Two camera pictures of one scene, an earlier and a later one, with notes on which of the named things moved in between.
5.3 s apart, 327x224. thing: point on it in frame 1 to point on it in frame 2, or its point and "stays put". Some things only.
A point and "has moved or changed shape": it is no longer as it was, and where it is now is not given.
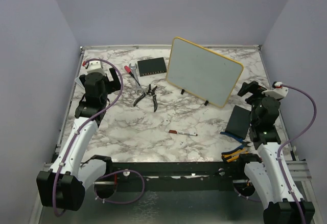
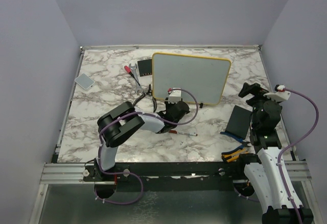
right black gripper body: [255, 88] stays put
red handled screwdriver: [129, 70] stays put
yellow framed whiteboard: [204, 73] has moved or changed shape
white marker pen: [176, 131] stays put
